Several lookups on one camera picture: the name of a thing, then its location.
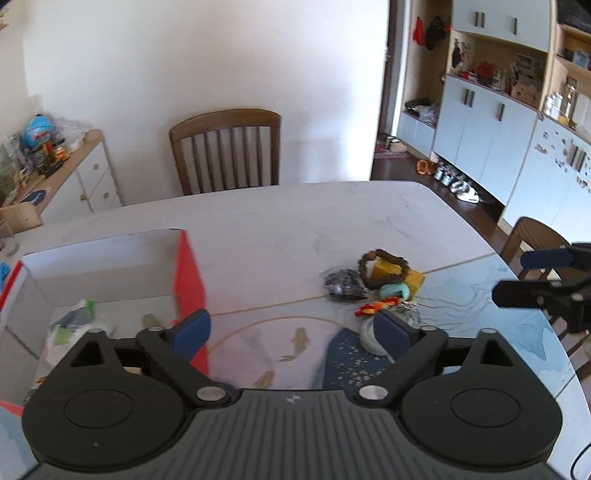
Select red white cardboard box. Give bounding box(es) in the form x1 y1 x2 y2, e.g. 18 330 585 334
0 227 211 416

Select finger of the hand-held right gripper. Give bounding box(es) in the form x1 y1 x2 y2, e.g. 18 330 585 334
520 242 591 273
492 278 591 335

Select curved light wood piece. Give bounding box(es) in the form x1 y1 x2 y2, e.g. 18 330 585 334
0 203 43 234

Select white wooden wall cabinet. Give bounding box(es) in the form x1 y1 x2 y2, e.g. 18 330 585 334
397 0 591 232

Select brown door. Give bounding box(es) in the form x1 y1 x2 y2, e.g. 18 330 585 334
381 0 411 134

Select dark packet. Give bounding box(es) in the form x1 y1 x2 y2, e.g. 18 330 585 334
323 268 368 303

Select wooden slat-back chair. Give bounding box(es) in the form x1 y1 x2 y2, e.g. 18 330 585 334
500 217 575 282
169 108 282 197

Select small teal trinket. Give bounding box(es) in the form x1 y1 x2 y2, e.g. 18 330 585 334
379 282 414 302

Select row of shoes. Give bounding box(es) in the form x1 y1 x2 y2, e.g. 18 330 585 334
416 158 481 204

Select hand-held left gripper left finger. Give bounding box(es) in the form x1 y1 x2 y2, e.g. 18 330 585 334
69 308 232 409

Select blue globe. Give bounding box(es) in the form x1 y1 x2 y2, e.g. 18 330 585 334
24 115 54 148

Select small yellow box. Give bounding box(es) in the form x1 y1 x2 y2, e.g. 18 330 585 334
369 261 426 298

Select dark wall board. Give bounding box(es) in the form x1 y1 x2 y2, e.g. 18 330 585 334
556 0 591 28

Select white wooden sideboard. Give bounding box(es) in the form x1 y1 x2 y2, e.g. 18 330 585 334
28 129 123 224

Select grey bags in niche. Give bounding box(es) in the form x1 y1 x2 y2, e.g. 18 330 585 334
405 98 439 124

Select clear drinking glass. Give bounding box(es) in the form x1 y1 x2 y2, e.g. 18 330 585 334
0 219 17 254

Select black hanging bag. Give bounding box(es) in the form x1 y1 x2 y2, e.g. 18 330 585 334
425 16 450 51

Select white green plastic packet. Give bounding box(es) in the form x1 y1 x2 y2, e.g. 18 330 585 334
45 299 108 358

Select wooden bead bracelet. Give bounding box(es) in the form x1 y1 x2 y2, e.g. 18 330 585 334
358 248 411 289

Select red orange toy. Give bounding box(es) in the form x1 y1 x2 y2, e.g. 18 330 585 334
355 298 402 319

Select clear crumpled plastic bags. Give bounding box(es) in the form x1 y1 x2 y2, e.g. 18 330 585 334
53 117 88 148

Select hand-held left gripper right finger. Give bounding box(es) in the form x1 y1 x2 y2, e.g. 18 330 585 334
355 308 520 409

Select large clear bag green contents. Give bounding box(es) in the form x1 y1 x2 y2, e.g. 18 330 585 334
0 134 28 195

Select wooden toy house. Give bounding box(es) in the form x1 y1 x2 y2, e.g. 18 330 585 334
512 78 542 103

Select white plastic bag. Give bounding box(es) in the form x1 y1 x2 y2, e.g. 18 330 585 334
360 316 393 356

